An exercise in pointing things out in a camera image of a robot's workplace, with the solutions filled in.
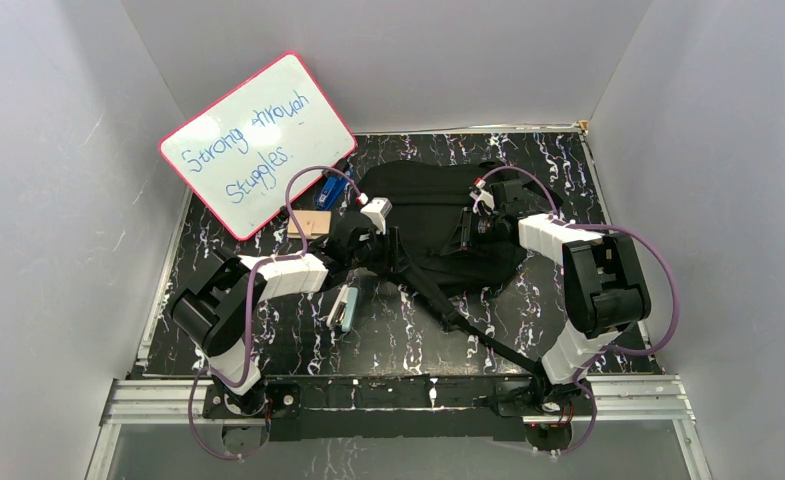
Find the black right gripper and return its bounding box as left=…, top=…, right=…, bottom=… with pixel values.
left=440, top=207, right=505, bottom=258

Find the black student backpack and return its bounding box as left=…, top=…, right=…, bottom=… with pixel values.
left=321, top=160, right=562, bottom=377

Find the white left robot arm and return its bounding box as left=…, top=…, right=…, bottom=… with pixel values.
left=168, top=213, right=400, bottom=416

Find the small wooden block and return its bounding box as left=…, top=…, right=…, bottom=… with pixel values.
left=287, top=210, right=332, bottom=240

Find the white eraser block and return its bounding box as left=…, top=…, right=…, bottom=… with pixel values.
left=326, top=286, right=359, bottom=333

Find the blue stapler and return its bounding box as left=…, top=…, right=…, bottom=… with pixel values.
left=315, top=171, right=349, bottom=211

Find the pink framed whiteboard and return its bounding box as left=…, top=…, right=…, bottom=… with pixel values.
left=158, top=52, right=357, bottom=240

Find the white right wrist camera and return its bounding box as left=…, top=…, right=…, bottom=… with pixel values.
left=469, top=178, right=495, bottom=216

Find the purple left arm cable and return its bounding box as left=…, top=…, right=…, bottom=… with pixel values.
left=186, top=165, right=367, bottom=463

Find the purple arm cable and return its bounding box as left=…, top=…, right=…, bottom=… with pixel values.
left=478, top=164, right=681, bottom=458
left=186, top=165, right=367, bottom=463

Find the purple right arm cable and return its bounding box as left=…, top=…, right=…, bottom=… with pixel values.
left=478, top=164, right=681, bottom=458

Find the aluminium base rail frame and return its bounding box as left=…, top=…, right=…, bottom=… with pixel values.
left=87, top=374, right=711, bottom=479

